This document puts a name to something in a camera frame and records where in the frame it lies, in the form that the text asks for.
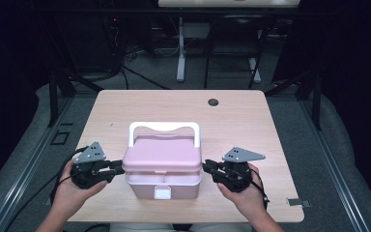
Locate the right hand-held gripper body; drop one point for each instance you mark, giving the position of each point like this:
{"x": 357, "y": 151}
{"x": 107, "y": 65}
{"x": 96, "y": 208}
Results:
{"x": 236, "y": 175}

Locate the black frame post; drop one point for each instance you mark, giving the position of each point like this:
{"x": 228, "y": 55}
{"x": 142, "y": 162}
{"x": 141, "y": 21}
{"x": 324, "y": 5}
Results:
{"x": 53, "y": 100}
{"x": 317, "y": 100}

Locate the person's right hand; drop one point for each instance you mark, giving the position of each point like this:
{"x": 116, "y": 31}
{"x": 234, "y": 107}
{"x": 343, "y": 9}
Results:
{"x": 249, "y": 199}

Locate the pink storage box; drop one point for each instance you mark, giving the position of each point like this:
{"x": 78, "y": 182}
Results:
{"x": 161, "y": 154}

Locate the white desk leg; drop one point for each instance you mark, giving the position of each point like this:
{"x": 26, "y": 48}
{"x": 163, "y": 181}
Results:
{"x": 181, "y": 54}
{"x": 255, "y": 71}

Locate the person's left hand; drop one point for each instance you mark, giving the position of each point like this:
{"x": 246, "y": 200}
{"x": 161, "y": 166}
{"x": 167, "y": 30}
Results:
{"x": 67, "y": 196}

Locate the white desk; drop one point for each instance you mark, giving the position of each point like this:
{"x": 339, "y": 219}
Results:
{"x": 228, "y": 3}

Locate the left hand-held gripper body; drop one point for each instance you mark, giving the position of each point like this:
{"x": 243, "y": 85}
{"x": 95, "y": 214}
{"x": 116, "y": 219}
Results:
{"x": 88, "y": 174}

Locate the grey tape piece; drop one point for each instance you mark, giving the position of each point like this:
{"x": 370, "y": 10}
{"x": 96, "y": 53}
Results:
{"x": 298, "y": 202}

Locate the black equipment with red light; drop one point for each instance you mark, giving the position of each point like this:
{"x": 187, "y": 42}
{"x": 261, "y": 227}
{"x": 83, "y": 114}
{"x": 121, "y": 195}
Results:
{"x": 113, "y": 25}

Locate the black metal stool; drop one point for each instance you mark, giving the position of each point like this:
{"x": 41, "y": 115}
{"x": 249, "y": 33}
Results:
{"x": 238, "y": 19}

